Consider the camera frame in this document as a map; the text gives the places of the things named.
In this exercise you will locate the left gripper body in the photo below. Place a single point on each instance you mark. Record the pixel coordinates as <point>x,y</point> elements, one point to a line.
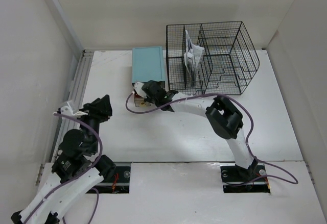
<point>95,118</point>

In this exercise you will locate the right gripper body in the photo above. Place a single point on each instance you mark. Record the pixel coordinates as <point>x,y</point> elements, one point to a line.
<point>152,100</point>

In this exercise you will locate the teal drawer box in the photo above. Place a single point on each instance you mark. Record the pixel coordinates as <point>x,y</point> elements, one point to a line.
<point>148,64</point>

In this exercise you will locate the white paper sheets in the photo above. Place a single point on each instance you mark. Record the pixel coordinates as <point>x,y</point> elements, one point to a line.
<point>192,58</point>

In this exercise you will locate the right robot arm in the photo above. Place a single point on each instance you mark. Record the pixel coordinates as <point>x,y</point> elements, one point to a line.
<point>223,116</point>

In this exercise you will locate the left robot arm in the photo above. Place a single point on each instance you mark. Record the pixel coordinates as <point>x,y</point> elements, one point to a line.
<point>80,165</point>

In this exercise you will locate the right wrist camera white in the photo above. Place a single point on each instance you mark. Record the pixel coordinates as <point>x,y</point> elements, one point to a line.
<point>138,89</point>

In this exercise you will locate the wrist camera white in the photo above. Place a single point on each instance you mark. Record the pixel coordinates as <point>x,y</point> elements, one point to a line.
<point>68,108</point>
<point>138,89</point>

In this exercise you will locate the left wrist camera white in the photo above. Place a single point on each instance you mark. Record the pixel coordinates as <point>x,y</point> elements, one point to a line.
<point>68,108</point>

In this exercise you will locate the aluminium rail frame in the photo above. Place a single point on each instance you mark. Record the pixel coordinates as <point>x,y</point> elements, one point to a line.
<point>74,94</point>

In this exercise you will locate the black wire mesh organizer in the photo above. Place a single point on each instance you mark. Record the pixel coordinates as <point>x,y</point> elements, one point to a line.
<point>229,60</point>

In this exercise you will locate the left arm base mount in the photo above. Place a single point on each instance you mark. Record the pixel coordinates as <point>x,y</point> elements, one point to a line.
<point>119,183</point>

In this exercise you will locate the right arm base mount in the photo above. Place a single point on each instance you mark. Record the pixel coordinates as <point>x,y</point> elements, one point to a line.
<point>233,182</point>

